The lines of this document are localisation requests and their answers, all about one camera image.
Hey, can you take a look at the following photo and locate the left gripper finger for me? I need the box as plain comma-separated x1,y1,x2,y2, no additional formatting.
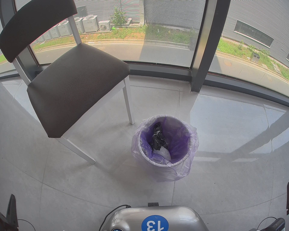
6,194,19,231

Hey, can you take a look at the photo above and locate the purple plastic bag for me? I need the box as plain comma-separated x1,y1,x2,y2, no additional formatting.
132,115,199,183

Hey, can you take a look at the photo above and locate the white printed wrapper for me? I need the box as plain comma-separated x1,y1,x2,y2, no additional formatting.
152,146,172,161

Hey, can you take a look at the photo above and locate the black plastic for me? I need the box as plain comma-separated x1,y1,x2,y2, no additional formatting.
150,122,169,150

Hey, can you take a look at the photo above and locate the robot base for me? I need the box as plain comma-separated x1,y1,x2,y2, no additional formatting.
103,202,209,231

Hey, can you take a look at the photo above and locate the white trash bin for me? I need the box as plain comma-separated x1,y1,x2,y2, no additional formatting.
137,115,197,181

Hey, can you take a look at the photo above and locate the dark grey white-legged chair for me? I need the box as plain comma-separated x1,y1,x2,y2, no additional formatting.
0,0,136,165

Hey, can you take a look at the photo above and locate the window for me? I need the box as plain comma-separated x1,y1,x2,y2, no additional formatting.
0,0,289,104

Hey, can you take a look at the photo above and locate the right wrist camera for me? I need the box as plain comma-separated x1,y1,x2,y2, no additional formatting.
267,218,286,231

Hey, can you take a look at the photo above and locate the black cable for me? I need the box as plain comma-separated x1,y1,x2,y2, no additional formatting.
99,204,132,231

